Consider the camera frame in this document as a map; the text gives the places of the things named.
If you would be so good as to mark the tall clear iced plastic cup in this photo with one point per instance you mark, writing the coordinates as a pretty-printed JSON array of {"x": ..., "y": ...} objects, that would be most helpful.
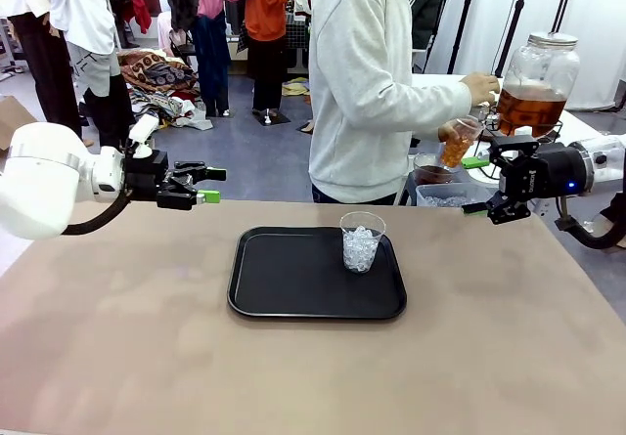
[{"x": 457, "y": 151}]

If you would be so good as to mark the short clear iced plastic cup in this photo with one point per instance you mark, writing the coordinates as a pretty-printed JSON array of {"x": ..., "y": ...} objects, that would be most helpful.
[{"x": 362, "y": 254}]

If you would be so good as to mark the brown cardboard box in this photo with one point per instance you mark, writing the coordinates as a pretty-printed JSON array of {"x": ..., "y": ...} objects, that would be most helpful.
[{"x": 14, "y": 117}]

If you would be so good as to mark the pile of patterned cloths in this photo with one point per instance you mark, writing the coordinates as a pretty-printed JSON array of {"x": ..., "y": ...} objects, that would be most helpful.
[{"x": 156, "y": 71}]

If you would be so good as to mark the black stand pole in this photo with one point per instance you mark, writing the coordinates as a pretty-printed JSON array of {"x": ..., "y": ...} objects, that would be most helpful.
[
  {"x": 563, "y": 0},
  {"x": 515, "y": 14},
  {"x": 464, "y": 14}
]

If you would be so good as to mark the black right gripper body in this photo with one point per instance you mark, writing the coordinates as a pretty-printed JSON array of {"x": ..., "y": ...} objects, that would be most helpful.
[{"x": 548, "y": 173}]

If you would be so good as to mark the clear plastic ice bin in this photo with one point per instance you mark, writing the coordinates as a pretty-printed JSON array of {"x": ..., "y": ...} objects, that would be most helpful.
[{"x": 450, "y": 195}]

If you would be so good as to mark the red hanging garment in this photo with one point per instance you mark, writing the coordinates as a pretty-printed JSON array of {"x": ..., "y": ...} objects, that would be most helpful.
[{"x": 142, "y": 12}]

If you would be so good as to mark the orange top on mannequin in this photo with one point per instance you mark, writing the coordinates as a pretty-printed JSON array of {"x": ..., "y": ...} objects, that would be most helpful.
[{"x": 264, "y": 10}]

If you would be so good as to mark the black plastic serving tray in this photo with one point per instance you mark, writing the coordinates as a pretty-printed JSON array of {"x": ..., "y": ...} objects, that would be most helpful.
[{"x": 293, "y": 278}]

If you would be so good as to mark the person white shirt grey trousers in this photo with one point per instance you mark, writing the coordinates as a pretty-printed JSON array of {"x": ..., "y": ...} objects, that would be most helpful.
[{"x": 83, "y": 10}]

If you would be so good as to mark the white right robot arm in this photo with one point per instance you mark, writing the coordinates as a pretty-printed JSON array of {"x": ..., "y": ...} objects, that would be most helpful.
[{"x": 606, "y": 161}]

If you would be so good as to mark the glass drink dispenser with tea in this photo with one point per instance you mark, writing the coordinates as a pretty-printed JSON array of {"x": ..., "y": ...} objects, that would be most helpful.
[{"x": 538, "y": 78}]

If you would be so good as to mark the person white jacket black trousers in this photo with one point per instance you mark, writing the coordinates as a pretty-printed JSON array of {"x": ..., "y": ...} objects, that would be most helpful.
[{"x": 44, "y": 63}]

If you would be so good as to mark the black grid pattern skirt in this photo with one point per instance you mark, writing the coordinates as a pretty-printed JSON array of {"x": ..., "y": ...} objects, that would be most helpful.
[{"x": 298, "y": 31}]

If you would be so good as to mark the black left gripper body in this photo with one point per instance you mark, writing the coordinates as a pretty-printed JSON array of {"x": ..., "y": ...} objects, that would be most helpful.
[{"x": 147, "y": 181}]

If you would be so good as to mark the yellow cloth on floor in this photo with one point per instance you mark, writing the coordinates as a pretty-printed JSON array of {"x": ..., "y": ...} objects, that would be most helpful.
[{"x": 296, "y": 88}]

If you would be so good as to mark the person's right forearm grey sleeve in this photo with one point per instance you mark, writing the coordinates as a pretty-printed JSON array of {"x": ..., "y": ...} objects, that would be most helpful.
[{"x": 440, "y": 100}]

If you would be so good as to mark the person's right hand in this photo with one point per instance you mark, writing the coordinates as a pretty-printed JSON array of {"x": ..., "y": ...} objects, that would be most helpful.
[{"x": 481, "y": 88}]

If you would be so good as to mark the person in dark green jacket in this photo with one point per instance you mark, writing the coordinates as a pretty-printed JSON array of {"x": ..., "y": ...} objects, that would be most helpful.
[{"x": 425, "y": 10}]

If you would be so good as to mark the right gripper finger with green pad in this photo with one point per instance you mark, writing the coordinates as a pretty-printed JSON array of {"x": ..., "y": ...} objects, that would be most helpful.
[
  {"x": 513, "y": 145},
  {"x": 508, "y": 210}
]

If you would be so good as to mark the person in grey sweatshirt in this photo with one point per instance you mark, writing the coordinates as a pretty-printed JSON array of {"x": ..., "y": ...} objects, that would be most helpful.
[{"x": 362, "y": 88}]

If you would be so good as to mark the brown round bowl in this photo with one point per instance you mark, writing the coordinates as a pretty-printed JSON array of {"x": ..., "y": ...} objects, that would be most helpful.
[{"x": 433, "y": 173}]

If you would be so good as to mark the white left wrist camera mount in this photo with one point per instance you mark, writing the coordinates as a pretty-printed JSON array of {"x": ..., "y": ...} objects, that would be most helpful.
[{"x": 144, "y": 134}]

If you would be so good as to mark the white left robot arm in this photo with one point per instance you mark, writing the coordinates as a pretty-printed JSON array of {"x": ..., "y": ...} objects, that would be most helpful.
[{"x": 39, "y": 186}]

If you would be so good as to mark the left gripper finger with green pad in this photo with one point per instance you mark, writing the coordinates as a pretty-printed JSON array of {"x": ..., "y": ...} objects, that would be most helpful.
[
  {"x": 200, "y": 172},
  {"x": 209, "y": 197}
]

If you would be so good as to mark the person's left hand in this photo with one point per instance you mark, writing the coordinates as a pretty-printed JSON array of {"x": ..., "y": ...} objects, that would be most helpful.
[{"x": 450, "y": 132}]

